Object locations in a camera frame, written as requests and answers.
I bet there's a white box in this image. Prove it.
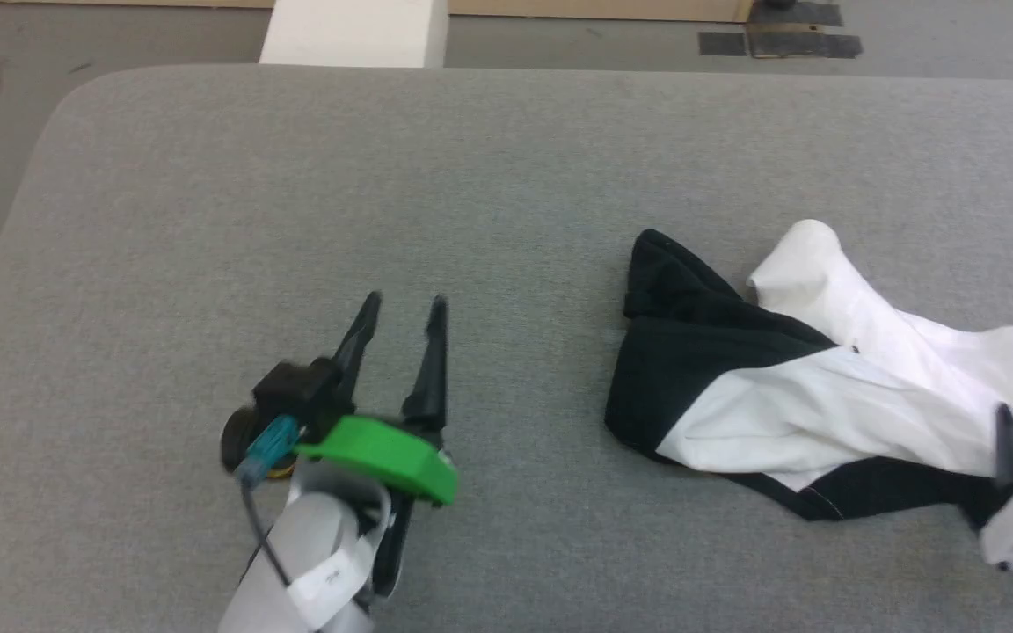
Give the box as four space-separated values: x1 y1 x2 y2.
259 0 450 69

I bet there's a grey fabric sofa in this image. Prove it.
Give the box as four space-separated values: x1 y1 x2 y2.
0 63 1013 633

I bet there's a black and white garment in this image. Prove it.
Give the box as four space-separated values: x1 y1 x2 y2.
604 219 1013 534

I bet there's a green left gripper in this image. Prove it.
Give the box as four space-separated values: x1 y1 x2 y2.
294 291 460 508

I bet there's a large black floor mat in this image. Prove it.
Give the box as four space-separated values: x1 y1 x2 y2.
746 0 864 60

